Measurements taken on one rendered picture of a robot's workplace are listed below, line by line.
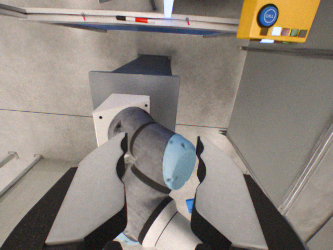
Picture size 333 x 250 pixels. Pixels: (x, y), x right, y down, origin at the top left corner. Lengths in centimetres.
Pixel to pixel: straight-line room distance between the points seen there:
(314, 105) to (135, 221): 90
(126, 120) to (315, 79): 88
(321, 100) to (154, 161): 82
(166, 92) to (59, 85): 147
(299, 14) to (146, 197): 58
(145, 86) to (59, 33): 133
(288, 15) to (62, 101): 184
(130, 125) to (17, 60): 174
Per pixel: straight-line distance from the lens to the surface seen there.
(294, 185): 109
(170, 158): 33
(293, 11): 57
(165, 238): 38
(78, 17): 76
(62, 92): 190
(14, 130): 248
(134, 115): 45
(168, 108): 58
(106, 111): 45
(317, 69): 102
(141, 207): 37
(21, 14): 83
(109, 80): 58
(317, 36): 108
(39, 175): 227
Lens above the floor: 154
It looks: 63 degrees down
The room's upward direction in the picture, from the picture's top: 180 degrees clockwise
